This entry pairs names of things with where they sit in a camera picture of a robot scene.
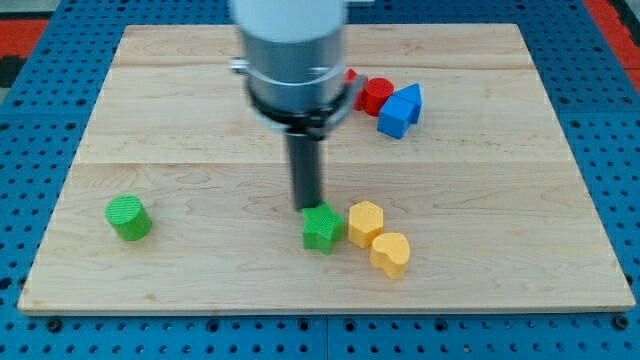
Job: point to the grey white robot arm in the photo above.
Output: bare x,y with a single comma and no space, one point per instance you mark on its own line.
295,63

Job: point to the red block behind arm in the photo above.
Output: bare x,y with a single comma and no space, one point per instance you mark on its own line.
355,86

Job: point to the green star block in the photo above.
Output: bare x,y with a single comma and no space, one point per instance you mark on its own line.
322,228

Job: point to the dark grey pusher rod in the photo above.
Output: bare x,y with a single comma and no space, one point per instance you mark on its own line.
305,168

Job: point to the yellow hexagon block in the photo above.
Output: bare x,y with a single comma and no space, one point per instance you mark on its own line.
366,222

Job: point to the yellow heart block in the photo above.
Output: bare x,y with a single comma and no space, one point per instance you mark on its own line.
391,253

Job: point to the blue cube block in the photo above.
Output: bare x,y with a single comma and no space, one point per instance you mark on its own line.
396,116

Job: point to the red cylinder block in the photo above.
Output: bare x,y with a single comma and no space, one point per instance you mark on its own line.
375,94

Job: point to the blue triangular prism block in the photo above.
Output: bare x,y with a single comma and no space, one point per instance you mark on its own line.
413,95

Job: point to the light wooden board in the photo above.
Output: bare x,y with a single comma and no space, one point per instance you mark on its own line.
484,187

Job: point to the green cylinder block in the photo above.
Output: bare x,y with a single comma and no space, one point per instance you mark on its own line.
128,217

